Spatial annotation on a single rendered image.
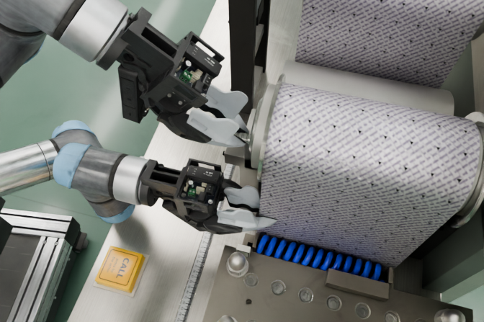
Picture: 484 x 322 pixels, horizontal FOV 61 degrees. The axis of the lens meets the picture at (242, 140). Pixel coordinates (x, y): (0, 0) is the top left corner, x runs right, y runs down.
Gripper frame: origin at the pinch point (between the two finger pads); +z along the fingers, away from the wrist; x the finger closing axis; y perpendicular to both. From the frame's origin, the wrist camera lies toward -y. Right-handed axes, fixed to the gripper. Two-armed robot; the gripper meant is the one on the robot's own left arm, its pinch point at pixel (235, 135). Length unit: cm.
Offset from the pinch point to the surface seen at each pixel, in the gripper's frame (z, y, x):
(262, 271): 18.8, -11.0, -11.3
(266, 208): 11.4, -4.1, -4.8
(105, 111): 8, -155, 77
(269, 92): -1.6, 7.9, 2.8
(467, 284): 79, -7, 8
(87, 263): 29, -137, 2
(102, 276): 3.5, -37.6, -17.0
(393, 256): 31.3, 4.3, -4.9
